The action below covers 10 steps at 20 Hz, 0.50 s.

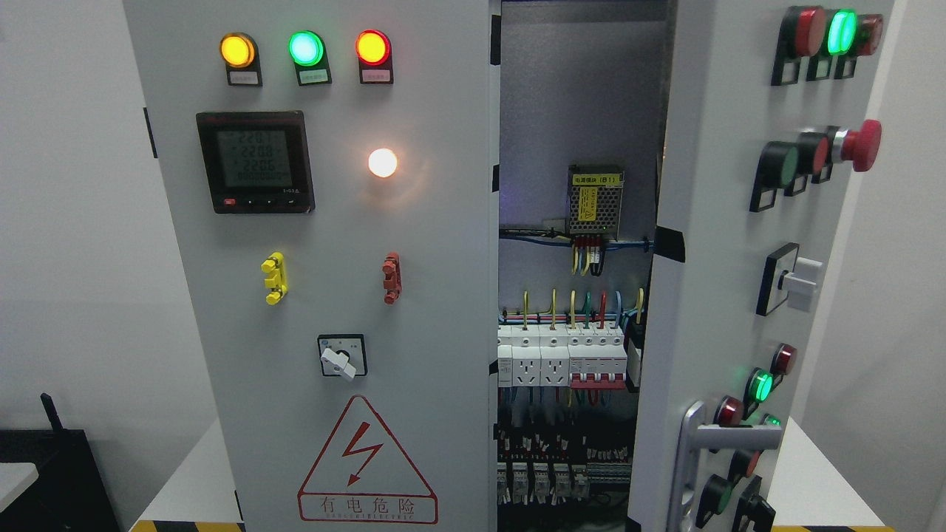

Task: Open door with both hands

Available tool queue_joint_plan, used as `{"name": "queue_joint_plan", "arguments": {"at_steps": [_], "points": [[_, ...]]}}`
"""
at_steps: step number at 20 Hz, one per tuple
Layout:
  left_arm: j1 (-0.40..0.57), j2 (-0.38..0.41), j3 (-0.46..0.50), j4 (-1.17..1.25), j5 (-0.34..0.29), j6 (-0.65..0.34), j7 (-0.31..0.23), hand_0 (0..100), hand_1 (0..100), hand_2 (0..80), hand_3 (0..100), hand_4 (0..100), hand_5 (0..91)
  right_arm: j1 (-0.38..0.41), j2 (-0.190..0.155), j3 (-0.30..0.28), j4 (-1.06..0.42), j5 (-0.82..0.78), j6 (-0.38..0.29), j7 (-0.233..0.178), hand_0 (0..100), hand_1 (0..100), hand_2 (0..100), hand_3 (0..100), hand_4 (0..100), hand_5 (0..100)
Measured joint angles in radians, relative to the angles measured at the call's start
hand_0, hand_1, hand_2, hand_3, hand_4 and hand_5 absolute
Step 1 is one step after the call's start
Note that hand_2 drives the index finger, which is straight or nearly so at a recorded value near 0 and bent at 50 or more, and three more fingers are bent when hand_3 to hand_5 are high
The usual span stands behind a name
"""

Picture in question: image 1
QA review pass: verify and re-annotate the grey cabinet door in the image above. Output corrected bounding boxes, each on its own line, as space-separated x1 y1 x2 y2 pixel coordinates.
124 1 497 531
627 1 894 531

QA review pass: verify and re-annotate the red test terminal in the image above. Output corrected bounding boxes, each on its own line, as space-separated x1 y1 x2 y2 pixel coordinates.
381 252 402 305

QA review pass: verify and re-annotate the white glowing indicator lamp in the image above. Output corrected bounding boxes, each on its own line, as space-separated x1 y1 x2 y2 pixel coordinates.
367 148 399 179

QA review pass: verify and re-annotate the metal mesh power supply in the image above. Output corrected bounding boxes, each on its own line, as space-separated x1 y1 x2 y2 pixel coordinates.
568 165 625 238

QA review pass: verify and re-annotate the white socket breaker row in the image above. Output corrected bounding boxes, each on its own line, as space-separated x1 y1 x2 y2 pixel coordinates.
497 322 642 390

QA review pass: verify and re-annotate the yellow test terminal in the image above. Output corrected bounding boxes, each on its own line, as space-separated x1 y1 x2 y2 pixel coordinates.
260 252 288 306

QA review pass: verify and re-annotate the black digital power meter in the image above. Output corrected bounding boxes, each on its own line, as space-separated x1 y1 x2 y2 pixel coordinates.
196 110 315 214

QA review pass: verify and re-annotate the red electric hazard warning sign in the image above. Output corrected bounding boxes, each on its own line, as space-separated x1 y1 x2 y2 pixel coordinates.
297 395 439 525

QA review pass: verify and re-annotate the red indicator lamp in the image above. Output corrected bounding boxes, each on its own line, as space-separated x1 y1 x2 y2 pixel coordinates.
355 28 393 84

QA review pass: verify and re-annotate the green indicator lamp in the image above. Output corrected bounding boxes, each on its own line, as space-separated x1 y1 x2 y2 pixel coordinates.
287 30 332 86

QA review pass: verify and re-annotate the yellow indicator lamp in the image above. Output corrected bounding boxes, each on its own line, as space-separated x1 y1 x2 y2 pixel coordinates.
219 33 262 86

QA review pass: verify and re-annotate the red emergency stop button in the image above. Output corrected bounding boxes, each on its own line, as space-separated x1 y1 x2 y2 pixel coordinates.
826 119 882 172

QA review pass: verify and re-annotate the black box with antenna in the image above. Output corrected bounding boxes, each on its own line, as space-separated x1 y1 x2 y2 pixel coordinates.
1 393 119 531

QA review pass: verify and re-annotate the white rotary selector switch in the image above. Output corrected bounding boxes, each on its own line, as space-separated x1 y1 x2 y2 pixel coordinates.
317 333 368 383

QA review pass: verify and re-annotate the silver door handle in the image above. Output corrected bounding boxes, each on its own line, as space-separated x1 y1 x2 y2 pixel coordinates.
666 400 784 531

